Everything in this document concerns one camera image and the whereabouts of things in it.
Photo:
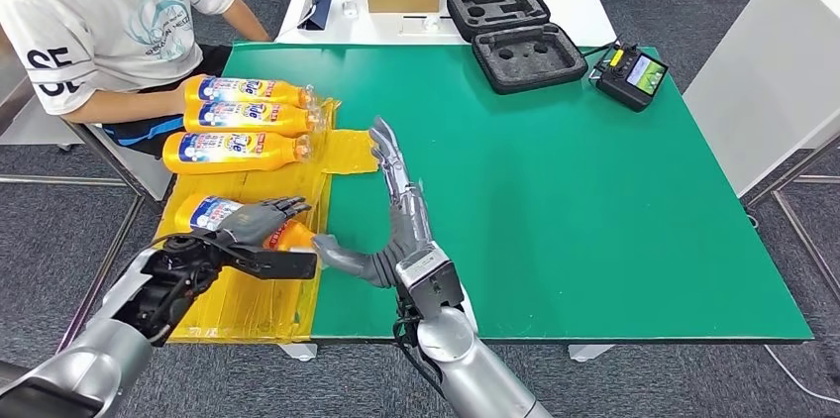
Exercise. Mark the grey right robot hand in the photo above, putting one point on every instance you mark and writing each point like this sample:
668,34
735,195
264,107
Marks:
407,231

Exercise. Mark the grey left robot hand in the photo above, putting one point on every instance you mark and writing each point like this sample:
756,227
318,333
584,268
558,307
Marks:
252,221

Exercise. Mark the orange detergent bottle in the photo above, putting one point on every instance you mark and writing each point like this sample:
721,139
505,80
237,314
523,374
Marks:
289,120
289,93
197,211
275,151

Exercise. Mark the yellow plastic wrapped sheet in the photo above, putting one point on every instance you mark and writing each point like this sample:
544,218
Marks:
262,303

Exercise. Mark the green topped work table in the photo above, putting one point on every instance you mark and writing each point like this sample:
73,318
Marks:
590,205

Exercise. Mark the open black foam case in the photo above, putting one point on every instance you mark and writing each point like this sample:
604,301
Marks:
525,65

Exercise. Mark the small white earbud case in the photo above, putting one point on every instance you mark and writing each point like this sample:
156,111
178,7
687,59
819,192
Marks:
350,9

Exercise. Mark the person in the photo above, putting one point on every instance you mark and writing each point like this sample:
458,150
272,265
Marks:
98,21

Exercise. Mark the black remote controller with screen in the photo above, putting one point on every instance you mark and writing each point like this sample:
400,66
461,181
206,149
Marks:
623,85

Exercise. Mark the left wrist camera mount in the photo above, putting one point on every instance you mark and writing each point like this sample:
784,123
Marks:
275,264

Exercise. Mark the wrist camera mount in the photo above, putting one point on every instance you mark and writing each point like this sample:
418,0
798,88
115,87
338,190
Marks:
430,284
275,264

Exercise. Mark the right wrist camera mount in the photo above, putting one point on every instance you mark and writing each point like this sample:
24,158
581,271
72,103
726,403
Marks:
430,284

